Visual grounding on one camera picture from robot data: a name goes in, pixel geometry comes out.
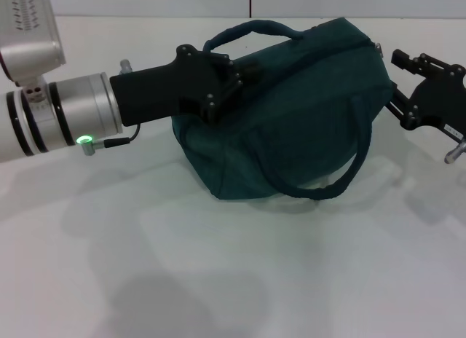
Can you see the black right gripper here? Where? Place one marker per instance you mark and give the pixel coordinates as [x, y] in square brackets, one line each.
[437, 97]

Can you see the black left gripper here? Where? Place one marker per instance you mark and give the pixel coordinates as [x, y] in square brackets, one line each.
[171, 86]

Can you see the dark teal insulated lunch bag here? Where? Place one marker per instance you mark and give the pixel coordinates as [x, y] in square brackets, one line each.
[291, 126]

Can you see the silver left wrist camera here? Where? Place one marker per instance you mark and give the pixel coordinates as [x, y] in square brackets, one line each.
[25, 35]

